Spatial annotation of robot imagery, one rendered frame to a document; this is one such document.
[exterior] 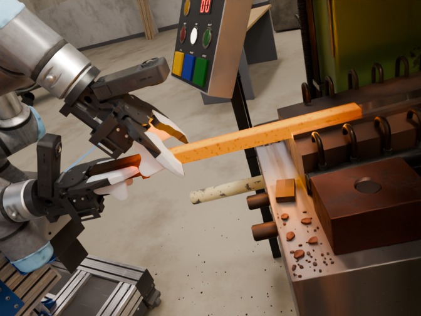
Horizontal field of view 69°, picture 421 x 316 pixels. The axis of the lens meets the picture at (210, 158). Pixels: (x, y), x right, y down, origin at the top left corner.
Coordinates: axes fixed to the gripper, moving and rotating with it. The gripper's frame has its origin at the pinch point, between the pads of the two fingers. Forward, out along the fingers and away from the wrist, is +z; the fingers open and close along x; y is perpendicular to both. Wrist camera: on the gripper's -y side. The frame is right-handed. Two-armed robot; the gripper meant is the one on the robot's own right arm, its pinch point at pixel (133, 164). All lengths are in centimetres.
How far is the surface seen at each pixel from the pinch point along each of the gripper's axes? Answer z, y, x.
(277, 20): 111, 77, -502
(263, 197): 20.9, 12.2, 1.8
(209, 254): -14, 101, -67
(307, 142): 29.3, 1.1, 4.4
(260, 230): 19.1, 12.3, 9.5
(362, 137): 36.6, 1.0, 6.8
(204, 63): 13.7, -3.1, -41.8
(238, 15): 26, -12, -43
